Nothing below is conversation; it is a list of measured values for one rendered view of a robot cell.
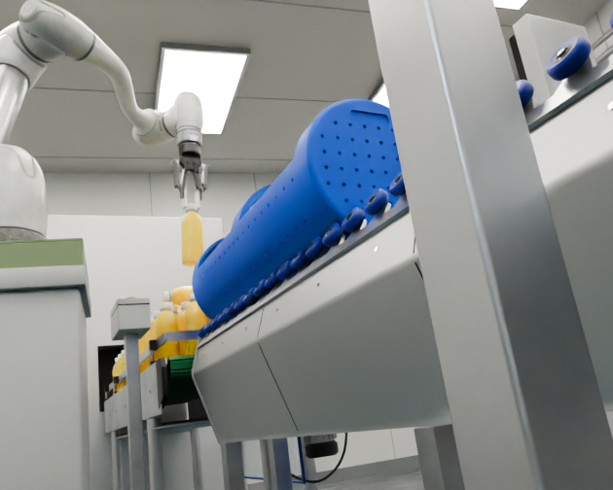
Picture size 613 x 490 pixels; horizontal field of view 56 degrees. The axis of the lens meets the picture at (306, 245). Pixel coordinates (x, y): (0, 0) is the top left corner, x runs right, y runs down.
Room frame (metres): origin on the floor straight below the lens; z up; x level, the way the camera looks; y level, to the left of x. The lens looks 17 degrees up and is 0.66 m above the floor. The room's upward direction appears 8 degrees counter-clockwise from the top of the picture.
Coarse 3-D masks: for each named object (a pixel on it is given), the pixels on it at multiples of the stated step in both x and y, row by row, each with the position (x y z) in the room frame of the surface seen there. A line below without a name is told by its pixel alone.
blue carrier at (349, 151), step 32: (320, 128) 0.95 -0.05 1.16; (352, 128) 0.98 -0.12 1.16; (384, 128) 1.01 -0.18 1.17; (320, 160) 0.95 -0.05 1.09; (352, 160) 0.98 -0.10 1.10; (384, 160) 1.01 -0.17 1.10; (256, 192) 1.32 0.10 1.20; (288, 192) 1.03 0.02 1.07; (320, 192) 0.95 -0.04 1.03; (352, 192) 0.97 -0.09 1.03; (256, 224) 1.19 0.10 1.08; (288, 224) 1.08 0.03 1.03; (320, 224) 1.01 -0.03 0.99; (224, 256) 1.41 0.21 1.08; (256, 256) 1.26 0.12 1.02; (288, 256) 1.17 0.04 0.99; (224, 288) 1.50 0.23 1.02
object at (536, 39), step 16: (528, 16) 0.60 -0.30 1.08; (528, 32) 0.60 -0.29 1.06; (544, 32) 0.60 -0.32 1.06; (560, 32) 0.62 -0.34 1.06; (576, 32) 0.63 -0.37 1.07; (512, 48) 0.63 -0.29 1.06; (528, 48) 0.60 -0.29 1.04; (544, 48) 0.60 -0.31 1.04; (528, 64) 0.61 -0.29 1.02; (544, 64) 0.60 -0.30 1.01; (528, 80) 0.61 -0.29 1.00; (544, 80) 0.60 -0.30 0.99; (544, 96) 0.60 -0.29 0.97
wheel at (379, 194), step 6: (378, 192) 0.83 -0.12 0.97; (384, 192) 0.83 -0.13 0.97; (372, 198) 0.84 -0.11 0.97; (378, 198) 0.82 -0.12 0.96; (384, 198) 0.83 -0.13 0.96; (366, 204) 0.85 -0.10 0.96; (372, 204) 0.83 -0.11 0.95; (378, 204) 0.82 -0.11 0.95; (366, 210) 0.84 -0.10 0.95; (372, 210) 0.83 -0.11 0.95; (378, 210) 0.83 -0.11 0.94
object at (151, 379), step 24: (144, 384) 2.05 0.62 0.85; (120, 408) 2.65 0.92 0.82; (144, 408) 2.07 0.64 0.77; (192, 408) 3.35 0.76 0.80; (120, 432) 3.05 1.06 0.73; (144, 432) 2.39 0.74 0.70; (168, 432) 3.15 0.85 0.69; (192, 432) 3.20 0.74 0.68; (120, 456) 3.04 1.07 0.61; (192, 456) 3.21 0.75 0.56; (264, 456) 2.24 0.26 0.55; (120, 480) 3.03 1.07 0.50; (264, 480) 2.25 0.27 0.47
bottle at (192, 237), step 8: (192, 208) 1.83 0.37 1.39; (184, 216) 1.83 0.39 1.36; (192, 216) 1.82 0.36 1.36; (184, 224) 1.82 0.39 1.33; (192, 224) 1.81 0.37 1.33; (200, 224) 1.84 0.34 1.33; (184, 232) 1.82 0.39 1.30; (192, 232) 1.81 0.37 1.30; (200, 232) 1.83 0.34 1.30; (184, 240) 1.82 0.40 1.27; (192, 240) 1.81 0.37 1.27; (200, 240) 1.83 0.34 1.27; (184, 248) 1.82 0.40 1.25; (192, 248) 1.81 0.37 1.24; (200, 248) 1.83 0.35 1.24; (184, 256) 1.82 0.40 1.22; (192, 256) 1.81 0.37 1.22; (184, 264) 1.85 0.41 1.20; (192, 264) 1.86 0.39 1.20
